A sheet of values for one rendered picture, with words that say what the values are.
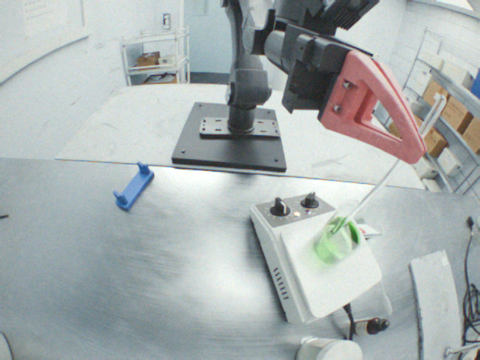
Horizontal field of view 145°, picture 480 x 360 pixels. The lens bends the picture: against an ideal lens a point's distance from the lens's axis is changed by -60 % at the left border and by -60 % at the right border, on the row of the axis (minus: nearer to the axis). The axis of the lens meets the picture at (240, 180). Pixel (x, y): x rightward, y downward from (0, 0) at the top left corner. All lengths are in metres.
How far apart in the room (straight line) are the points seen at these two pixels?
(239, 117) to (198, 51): 2.73
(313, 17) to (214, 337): 0.39
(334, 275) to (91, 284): 0.36
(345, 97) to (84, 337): 0.44
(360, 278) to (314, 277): 0.07
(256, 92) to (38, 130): 1.45
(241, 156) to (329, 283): 0.30
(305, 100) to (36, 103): 1.54
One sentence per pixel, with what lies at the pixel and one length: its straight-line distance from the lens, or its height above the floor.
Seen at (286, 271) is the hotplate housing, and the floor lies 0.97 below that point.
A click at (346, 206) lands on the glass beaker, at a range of 0.21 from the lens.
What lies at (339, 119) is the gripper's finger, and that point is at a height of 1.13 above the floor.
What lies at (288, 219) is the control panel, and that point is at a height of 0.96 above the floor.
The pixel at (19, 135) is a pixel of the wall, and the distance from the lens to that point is 1.49.
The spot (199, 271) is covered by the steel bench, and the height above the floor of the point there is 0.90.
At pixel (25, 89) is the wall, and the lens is 1.53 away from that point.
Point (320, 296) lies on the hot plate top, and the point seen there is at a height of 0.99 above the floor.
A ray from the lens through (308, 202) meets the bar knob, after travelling 0.30.
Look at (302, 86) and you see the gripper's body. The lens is 0.16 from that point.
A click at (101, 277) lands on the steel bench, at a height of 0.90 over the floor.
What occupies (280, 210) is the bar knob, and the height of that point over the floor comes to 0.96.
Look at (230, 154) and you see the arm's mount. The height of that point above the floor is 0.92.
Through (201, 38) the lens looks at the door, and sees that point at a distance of 3.08.
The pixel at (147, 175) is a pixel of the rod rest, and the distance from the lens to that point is 0.40.
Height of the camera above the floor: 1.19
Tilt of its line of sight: 49 degrees down
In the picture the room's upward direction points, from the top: 8 degrees clockwise
